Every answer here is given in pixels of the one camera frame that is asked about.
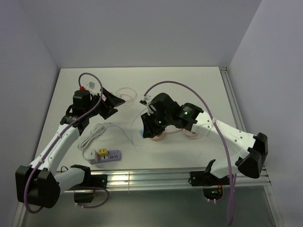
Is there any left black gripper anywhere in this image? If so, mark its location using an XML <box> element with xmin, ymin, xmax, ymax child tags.
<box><xmin>85</xmin><ymin>88</ymin><xmax>125</xmax><ymax>120</ymax></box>

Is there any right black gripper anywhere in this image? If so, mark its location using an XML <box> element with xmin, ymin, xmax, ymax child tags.
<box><xmin>141</xmin><ymin>108</ymin><xmax>172</xmax><ymax>138</ymax></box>

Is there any blue plug adapter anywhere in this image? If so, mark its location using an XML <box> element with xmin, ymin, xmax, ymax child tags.
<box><xmin>139</xmin><ymin>129</ymin><xmax>144</xmax><ymax>138</ymax></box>

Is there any yellow plug adapter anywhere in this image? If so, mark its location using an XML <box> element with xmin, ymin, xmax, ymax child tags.
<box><xmin>98</xmin><ymin>148</ymin><xmax>108</xmax><ymax>157</ymax></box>

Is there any purple power strip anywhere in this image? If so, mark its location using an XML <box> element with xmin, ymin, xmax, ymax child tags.
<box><xmin>88</xmin><ymin>150</ymin><xmax>122</xmax><ymax>165</ymax></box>

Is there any white plug adapter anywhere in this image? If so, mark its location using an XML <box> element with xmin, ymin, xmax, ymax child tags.
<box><xmin>87</xmin><ymin>148</ymin><xmax>98</xmax><ymax>163</ymax></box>

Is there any round pink power socket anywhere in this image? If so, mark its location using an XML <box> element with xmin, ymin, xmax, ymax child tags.
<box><xmin>150</xmin><ymin>133</ymin><xmax>165</xmax><ymax>141</ymax></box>

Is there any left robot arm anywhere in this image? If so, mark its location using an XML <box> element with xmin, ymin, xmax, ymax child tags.
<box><xmin>15</xmin><ymin>87</ymin><xmax>125</xmax><ymax>213</ymax></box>

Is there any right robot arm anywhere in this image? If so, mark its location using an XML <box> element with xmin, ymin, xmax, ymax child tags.
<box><xmin>140</xmin><ymin>93</ymin><xmax>268</xmax><ymax>184</ymax></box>

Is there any white power strip cable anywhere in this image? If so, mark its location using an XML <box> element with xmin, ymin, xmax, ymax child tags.
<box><xmin>78</xmin><ymin>124</ymin><xmax>106</xmax><ymax>160</ymax></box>

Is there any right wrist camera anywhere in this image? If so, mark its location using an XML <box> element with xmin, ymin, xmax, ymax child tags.
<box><xmin>139</xmin><ymin>95</ymin><xmax>152</xmax><ymax>113</ymax></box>

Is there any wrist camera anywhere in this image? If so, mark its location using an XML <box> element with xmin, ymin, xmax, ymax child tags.
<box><xmin>139</xmin><ymin>95</ymin><xmax>152</xmax><ymax>113</ymax></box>
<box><xmin>80</xmin><ymin>82</ymin><xmax>98</xmax><ymax>95</ymax></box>

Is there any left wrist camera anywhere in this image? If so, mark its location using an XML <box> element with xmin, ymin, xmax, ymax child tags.
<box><xmin>80</xmin><ymin>82</ymin><xmax>98</xmax><ymax>95</ymax></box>

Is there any aluminium front rail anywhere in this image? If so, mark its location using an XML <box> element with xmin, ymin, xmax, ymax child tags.
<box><xmin>22</xmin><ymin>165</ymin><xmax>272</xmax><ymax>195</ymax></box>

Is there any aluminium side rail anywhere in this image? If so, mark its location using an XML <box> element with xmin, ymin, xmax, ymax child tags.
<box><xmin>219</xmin><ymin>67</ymin><xmax>246</xmax><ymax>132</ymax></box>

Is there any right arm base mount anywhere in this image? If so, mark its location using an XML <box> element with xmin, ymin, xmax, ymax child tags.
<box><xmin>188</xmin><ymin>171</ymin><xmax>230</xmax><ymax>203</ymax></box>

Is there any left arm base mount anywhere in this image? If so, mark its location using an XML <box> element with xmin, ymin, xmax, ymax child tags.
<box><xmin>67</xmin><ymin>174</ymin><xmax>110</xmax><ymax>209</ymax></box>

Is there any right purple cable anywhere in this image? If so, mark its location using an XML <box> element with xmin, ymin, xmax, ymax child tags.
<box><xmin>142</xmin><ymin>80</ymin><xmax>237</xmax><ymax>226</ymax></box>

